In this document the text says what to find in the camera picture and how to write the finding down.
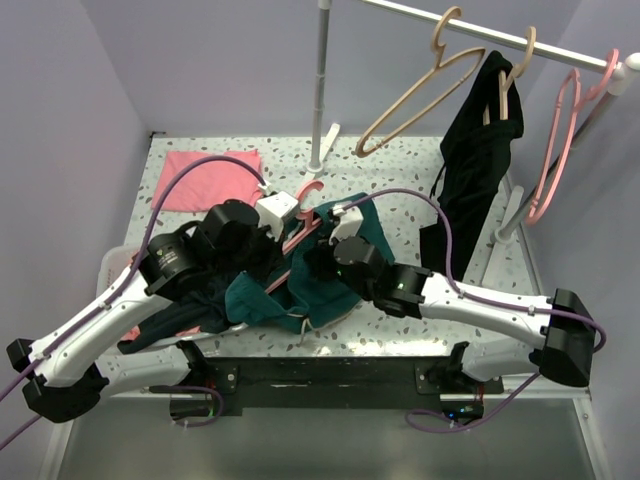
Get pink hanger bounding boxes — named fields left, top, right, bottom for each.
left=262, top=179, right=325, bottom=296
left=524, top=48, right=619, bottom=226

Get green shorts with drawstring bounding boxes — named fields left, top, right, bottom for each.
left=224, top=200, right=394, bottom=335

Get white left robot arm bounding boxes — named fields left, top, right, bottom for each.
left=7, top=200, right=286, bottom=423

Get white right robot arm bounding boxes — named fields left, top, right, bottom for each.
left=304, top=236, right=600, bottom=393

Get beige empty hanger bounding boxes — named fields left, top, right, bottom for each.
left=354, top=5, right=487, bottom=159

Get beige hanger with garment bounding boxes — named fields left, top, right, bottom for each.
left=482, top=26, right=537, bottom=126

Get pink folded shirt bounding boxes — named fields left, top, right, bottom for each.
left=151, top=151, right=262, bottom=213

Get dark navy clothes in basket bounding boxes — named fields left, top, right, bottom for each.
left=117, top=274, right=236, bottom=354

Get pink cloth in basket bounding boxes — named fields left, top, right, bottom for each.
left=121, top=326, right=141, bottom=342

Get white perforated laundry basket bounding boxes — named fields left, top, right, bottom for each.
left=94, top=247, right=251, bottom=346

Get black hanging garment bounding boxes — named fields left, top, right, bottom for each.
left=436, top=51, right=524, bottom=281

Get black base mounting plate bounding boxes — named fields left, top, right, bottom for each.
left=150, top=341, right=504, bottom=418

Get white clothes rack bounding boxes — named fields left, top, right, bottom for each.
left=294, top=0, right=640, bottom=246

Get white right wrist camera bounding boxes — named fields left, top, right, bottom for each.
left=328, top=202, right=364, bottom=245

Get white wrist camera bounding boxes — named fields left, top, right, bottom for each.
left=254, top=191, right=300, bottom=240
left=328, top=202, right=364, bottom=245

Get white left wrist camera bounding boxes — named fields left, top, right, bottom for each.
left=254, top=191, right=300, bottom=240

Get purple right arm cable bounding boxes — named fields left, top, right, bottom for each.
left=332, top=187, right=607, bottom=351

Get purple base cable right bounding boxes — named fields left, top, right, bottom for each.
left=404, top=369, right=544, bottom=434

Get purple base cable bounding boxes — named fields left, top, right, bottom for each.
left=404, top=369, right=544, bottom=434
left=172, top=387, right=226, bottom=431

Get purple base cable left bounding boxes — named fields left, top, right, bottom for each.
left=172, top=387, right=226, bottom=431

